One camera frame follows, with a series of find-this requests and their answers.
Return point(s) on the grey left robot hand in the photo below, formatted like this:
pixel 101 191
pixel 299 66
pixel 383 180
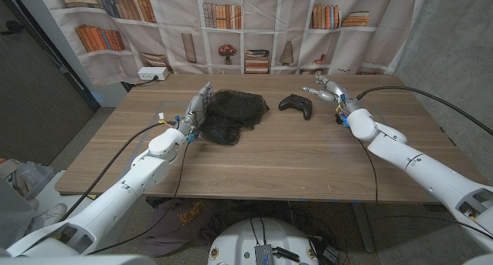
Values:
pixel 194 111

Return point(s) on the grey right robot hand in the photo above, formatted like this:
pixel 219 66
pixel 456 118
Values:
pixel 335 92

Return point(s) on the black mesh netting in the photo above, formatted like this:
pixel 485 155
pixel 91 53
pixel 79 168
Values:
pixel 231 115

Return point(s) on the black game controller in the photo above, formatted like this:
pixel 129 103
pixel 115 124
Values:
pixel 296 102

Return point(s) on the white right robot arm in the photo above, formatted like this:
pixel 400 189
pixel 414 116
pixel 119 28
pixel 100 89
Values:
pixel 423 168

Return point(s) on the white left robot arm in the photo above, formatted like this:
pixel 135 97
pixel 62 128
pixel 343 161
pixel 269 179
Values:
pixel 115 203

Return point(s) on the white power strip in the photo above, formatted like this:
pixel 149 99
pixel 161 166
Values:
pixel 153 73

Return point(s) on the printed bookshelf backdrop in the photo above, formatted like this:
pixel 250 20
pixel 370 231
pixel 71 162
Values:
pixel 269 37

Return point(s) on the dark cloth with yellow print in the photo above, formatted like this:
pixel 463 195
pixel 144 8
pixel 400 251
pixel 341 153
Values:
pixel 173 226

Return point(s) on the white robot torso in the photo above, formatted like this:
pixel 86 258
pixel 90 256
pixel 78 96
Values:
pixel 239 238

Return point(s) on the grey metal table leg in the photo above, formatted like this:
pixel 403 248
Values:
pixel 364 226

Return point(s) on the clear plastic container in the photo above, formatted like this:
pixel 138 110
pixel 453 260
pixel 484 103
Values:
pixel 27 176

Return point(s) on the person in grey trousers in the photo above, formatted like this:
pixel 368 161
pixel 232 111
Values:
pixel 15 215

